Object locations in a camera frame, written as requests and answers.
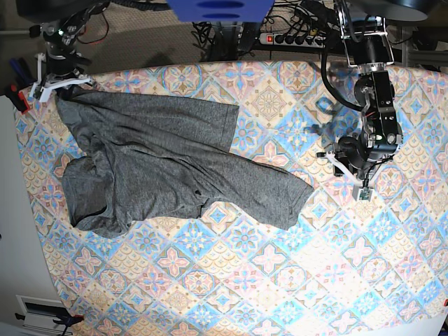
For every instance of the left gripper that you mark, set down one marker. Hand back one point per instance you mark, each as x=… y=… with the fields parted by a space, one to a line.
x=356 y=157

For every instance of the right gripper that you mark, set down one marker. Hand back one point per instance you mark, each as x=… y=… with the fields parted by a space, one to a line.
x=66 y=65

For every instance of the grey t-shirt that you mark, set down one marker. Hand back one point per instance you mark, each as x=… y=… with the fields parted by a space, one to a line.
x=148 y=156

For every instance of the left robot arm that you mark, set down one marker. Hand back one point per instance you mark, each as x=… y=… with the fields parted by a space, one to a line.
x=367 y=50

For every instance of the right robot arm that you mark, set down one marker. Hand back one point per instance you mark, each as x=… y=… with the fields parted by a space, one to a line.
x=63 y=34

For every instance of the red black clamp top left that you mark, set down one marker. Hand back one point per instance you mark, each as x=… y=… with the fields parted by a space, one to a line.
x=17 y=98

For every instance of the patterned tablecloth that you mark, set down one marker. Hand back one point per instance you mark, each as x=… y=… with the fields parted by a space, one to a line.
x=346 y=267

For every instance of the white power strip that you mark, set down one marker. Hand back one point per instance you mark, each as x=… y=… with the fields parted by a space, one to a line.
x=277 y=39

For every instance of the white vent panel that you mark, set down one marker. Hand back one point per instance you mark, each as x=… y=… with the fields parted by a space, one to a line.
x=40 y=306

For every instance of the blue black clamp bottom left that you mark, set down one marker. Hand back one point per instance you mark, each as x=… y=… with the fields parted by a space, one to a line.
x=66 y=320

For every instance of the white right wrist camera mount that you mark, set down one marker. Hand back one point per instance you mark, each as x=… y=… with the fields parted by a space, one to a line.
x=45 y=84

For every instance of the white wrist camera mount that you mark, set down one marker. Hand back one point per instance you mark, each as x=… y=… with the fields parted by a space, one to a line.
x=363 y=179
x=45 y=84

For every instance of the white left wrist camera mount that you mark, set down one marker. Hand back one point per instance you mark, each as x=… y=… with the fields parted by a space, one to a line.
x=363 y=179

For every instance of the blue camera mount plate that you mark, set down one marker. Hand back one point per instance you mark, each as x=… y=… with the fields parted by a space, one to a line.
x=220 y=10

